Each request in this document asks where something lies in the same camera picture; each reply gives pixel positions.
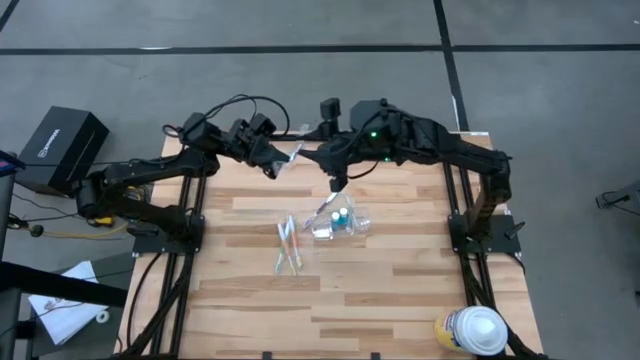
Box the yellow wipes canister white lid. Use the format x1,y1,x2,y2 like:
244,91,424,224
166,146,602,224
433,305,509,356

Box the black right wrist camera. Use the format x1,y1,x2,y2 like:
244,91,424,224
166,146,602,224
319,97,343,125

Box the white paper sheets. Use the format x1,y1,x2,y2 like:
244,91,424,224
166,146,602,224
27,259,109,347

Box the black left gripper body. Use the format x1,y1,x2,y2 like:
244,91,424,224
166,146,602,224
227,118,276,166

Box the clear plastic zip bag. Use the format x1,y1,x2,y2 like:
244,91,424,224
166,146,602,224
309,194,372,241

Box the purple toothbrush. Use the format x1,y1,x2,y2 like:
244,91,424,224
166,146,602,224
303,192,341,230

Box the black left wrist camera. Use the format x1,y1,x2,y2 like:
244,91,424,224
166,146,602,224
249,112,277,137

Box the orange toothbrush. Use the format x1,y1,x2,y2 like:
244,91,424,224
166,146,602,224
280,219,297,276

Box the black cardboard box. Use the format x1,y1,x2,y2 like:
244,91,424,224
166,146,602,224
14,104,111,199

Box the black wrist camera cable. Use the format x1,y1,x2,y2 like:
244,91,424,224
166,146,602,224
162,93,291,141
344,159,381,181

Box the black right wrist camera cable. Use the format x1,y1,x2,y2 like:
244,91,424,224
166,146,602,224
344,159,381,181

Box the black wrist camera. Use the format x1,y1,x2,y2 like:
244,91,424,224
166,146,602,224
319,97,343,125
249,112,277,137

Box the black stand bar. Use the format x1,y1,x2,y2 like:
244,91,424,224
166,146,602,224
0,260,129,308

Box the black floor cable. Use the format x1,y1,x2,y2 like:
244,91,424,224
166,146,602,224
0,192,81,232

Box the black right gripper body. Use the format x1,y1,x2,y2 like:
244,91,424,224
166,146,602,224
324,123,351,194

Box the black left wrist camera cable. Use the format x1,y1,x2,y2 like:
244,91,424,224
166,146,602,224
162,93,291,141

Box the yellow floor cable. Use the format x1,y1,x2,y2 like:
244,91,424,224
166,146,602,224
42,222,131,240

